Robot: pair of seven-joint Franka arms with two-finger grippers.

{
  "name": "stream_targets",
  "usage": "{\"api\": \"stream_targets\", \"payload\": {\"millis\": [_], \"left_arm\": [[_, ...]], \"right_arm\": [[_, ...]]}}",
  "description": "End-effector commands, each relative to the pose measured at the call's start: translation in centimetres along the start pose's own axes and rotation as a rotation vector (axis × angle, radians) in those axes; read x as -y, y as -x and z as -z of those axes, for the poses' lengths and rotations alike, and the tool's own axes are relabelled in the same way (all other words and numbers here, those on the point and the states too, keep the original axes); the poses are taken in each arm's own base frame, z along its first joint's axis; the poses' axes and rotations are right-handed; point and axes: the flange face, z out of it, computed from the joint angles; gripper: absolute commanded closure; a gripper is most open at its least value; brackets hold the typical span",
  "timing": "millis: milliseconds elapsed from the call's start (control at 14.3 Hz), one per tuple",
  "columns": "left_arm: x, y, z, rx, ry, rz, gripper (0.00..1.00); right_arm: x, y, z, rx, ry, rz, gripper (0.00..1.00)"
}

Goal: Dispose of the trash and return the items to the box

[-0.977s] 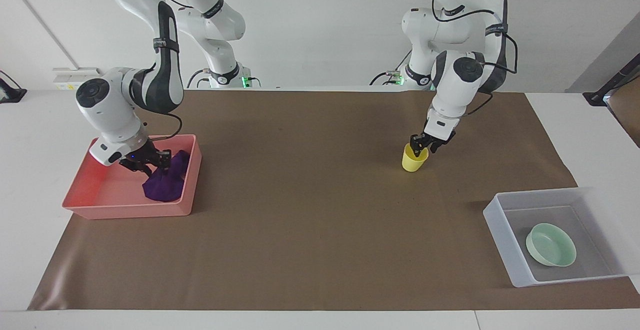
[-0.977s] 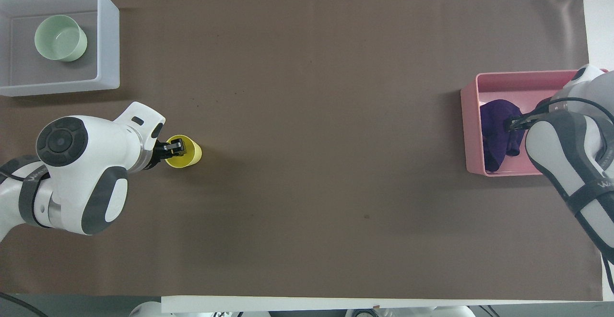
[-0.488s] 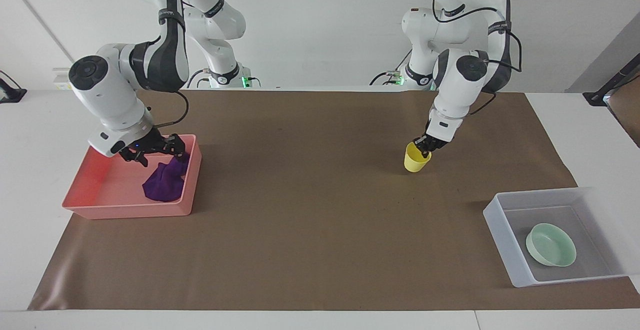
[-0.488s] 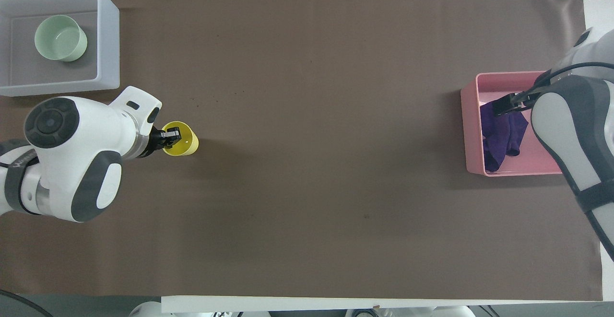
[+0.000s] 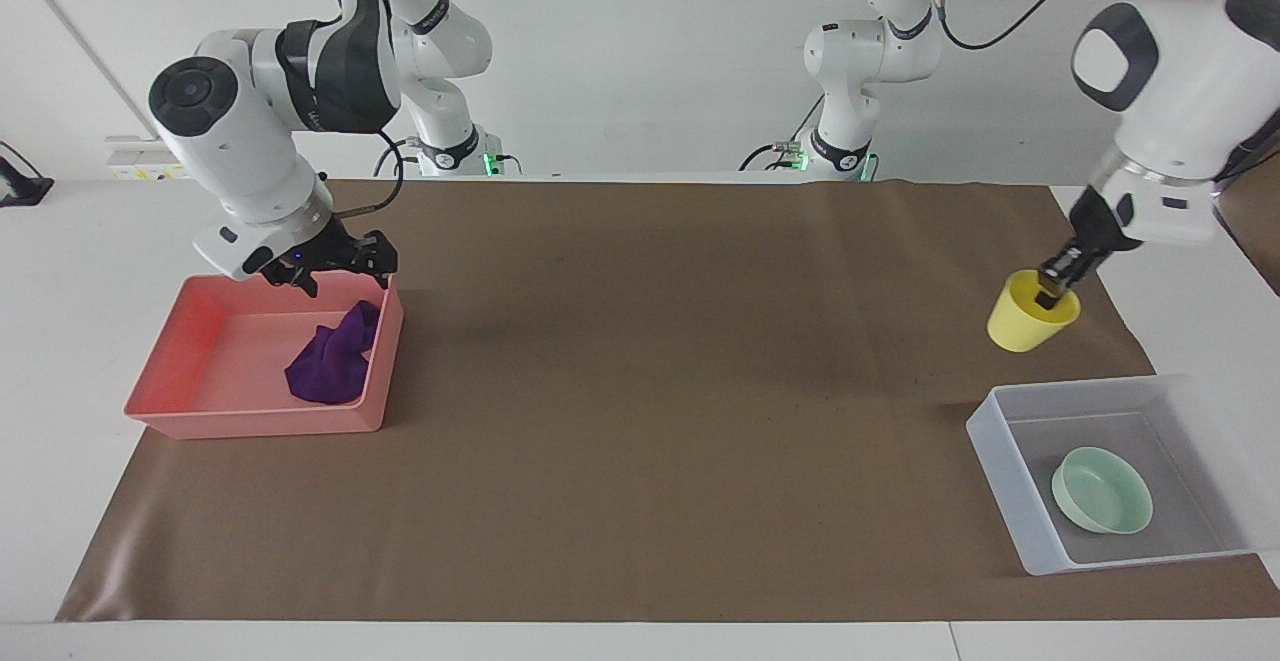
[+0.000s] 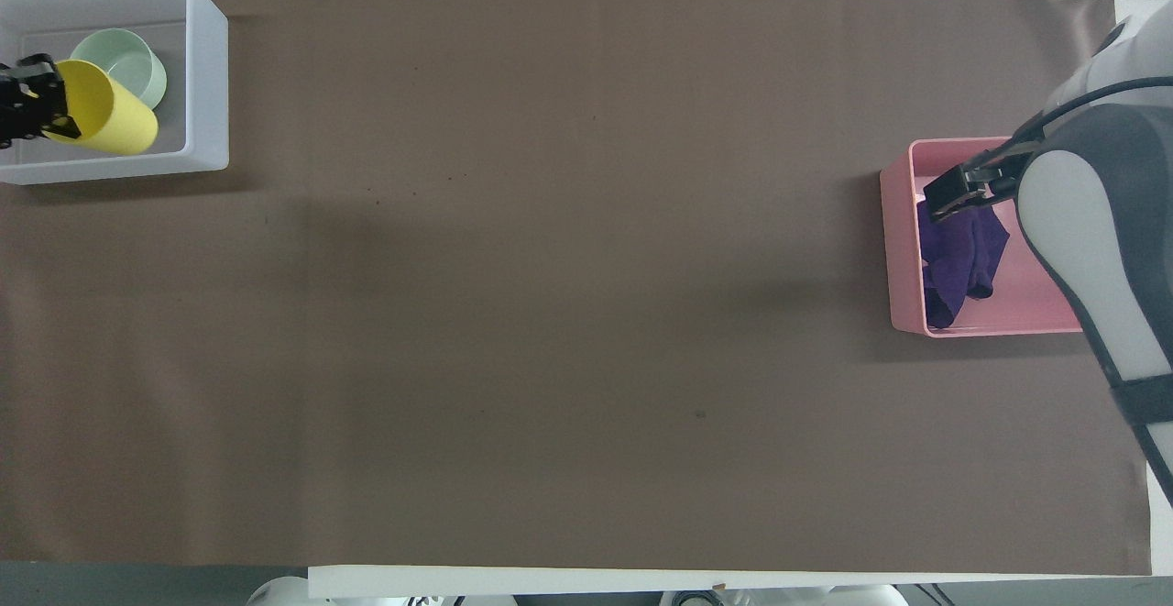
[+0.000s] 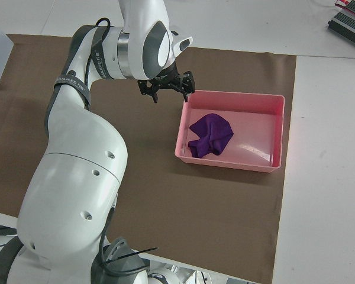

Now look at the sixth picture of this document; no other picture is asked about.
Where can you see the pink plastic box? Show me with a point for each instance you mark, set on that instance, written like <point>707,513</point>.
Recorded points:
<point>1045,299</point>

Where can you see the white plastic storage box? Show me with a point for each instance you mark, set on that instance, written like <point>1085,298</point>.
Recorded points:
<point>206,83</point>

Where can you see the pale green bowl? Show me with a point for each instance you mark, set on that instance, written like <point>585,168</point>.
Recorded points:
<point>124,56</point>

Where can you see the yellow plastic cup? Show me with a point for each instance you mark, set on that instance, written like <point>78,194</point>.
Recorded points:
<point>110,115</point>

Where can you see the purple cloth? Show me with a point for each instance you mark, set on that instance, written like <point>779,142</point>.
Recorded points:
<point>962,253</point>

